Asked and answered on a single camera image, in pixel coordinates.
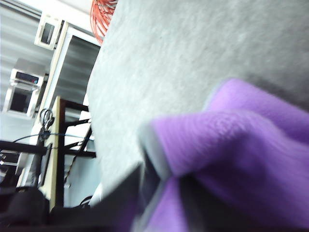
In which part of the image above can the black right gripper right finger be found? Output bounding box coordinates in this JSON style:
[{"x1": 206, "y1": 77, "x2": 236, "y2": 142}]
[{"x1": 180, "y1": 177, "x2": 256, "y2": 232}]

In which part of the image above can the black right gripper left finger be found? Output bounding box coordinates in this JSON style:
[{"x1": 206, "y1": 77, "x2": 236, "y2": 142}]
[{"x1": 79, "y1": 162, "x2": 145, "y2": 230}]

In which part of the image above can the purple towel with grey hem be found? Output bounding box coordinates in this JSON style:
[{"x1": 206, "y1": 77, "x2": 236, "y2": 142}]
[{"x1": 131, "y1": 77, "x2": 309, "y2": 232}]

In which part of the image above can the beige wooden desk panel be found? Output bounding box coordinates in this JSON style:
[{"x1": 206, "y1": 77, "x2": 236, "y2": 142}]
[{"x1": 48, "y1": 96, "x2": 61, "y2": 212}]

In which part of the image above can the black flat monitor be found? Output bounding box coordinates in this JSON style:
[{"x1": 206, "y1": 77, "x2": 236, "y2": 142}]
[{"x1": 36, "y1": 143, "x2": 53, "y2": 187}]

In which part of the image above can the black bulky chair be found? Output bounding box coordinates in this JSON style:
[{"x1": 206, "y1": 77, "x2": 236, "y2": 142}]
[{"x1": 0, "y1": 185, "x2": 50, "y2": 229}]

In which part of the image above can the black horizontal bar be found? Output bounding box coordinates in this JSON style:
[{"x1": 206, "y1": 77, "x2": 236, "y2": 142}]
[{"x1": 0, "y1": 139, "x2": 48, "y2": 156}]

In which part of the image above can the white framed window panel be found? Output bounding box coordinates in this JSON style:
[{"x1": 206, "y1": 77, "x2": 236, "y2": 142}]
[{"x1": 44, "y1": 21, "x2": 102, "y2": 116}]

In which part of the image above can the grey table cloth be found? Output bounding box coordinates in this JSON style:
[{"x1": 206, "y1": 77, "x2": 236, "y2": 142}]
[{"x1": 86, "y1": 0, "x2": 309, "y2": 211}]

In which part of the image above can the silver box device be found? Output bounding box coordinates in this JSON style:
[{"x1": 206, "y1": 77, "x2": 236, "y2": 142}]
[{"x1": 9, "y1": 68, "x2": 46, "y2": 89}]

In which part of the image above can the thin blue cable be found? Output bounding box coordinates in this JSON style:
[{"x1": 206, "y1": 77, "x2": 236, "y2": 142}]
[{"x1": 12, "y1": 132, "x2": 95, "y2": 144}]

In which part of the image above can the black cable bundle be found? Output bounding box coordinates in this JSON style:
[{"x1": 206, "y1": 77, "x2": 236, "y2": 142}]
[{"x1": 38, "y1": 108, "x2": 56, "y2": 142}]

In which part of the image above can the large white square frame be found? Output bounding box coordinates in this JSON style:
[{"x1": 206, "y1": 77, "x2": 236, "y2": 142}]
[{"x1": 1, "y1": 86, "x2": 39, "y2": 118}]

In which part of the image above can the small white wall frame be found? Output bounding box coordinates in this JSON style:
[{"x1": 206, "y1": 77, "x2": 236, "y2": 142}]
[{"x1": 34, "y1": 13, "x2": 63, "y2": 51}]

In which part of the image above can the orange cable coil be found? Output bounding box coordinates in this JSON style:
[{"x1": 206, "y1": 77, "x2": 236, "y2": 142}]
[{"x1": 90, "y1": 0, "x2": 119, "y2": 44}]

